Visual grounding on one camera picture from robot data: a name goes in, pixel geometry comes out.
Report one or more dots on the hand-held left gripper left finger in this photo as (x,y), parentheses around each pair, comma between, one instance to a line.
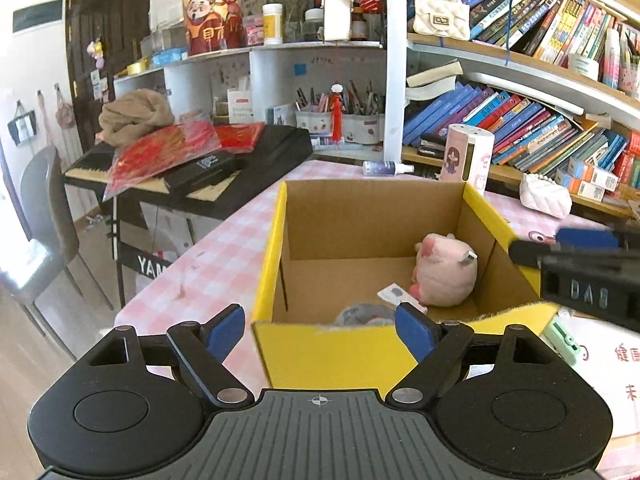
(227,331)

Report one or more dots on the white straw box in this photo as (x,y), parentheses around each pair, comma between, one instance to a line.
(240,107)

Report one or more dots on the red tassel ornament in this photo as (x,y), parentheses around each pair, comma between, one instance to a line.
(337,115)

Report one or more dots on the dark wooden door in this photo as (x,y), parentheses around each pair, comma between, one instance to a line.
(107,50)

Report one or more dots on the red plastic bag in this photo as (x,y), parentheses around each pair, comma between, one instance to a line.
(160,155)

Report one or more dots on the orange and white box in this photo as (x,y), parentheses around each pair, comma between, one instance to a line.
(580,187)
(595,172)

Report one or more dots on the red boxed book set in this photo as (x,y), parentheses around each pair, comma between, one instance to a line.
(630,160)

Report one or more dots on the white shelf bar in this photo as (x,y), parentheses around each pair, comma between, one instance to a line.
(525,92)

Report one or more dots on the pink checked printed tablecloth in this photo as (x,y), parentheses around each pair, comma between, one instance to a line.
(210,260)

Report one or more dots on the yellow cardboard box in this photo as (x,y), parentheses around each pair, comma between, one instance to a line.
(325,355)

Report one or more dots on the white wooden bookshelf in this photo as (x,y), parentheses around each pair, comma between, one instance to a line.
(395,60)

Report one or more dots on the white quilted pearl handbag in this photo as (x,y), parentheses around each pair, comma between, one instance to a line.
(442,20)

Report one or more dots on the black case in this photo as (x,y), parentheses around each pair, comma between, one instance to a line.
(200,172)

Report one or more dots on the pink cartoon humidifier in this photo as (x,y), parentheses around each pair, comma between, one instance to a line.
(467,160)

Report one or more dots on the white round tape container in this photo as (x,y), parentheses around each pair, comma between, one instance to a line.
(583,67)

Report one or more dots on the white bottle yellow label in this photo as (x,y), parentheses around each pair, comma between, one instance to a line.
(273,25)

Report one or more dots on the beige crumpled cloth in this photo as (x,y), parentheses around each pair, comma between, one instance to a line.
(135,117)

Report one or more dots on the black electronic keyboard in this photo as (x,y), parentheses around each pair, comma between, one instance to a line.
(270,155)

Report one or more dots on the row of colourful books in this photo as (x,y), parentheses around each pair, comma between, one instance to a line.
(530,130)
(540,20)

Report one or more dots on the white card tag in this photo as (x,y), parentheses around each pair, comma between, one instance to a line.
(400,297)

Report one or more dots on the small picture card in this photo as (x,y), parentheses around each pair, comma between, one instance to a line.
(280,115)

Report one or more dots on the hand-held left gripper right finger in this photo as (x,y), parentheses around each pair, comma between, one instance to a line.
(412,331)

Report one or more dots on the mint green toy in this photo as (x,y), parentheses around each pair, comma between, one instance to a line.
(562,342)

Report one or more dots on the glue bottle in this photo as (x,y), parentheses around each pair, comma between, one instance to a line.
(611,57)

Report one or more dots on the purple spray bottle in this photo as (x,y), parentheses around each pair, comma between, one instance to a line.
(387,168)

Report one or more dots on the white pen holder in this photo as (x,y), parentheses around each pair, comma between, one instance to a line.
(314,122)
(365,127)

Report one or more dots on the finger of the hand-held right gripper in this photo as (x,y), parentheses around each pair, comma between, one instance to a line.
(585,239)
(527,252)

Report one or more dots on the brown glass bottle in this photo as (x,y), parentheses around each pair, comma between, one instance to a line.
(360,25)

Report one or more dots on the white side shelf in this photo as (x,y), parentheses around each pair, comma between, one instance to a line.
(210,75)

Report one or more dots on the pink plush pig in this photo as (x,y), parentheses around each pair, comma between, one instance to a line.
(445,275)

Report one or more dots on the grey chair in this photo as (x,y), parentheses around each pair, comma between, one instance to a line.
(47,210)

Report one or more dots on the black keyboard stand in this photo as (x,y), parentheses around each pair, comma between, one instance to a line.
(150,260)

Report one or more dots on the fortune god decorated tin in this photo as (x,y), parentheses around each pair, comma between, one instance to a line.
(212,22)

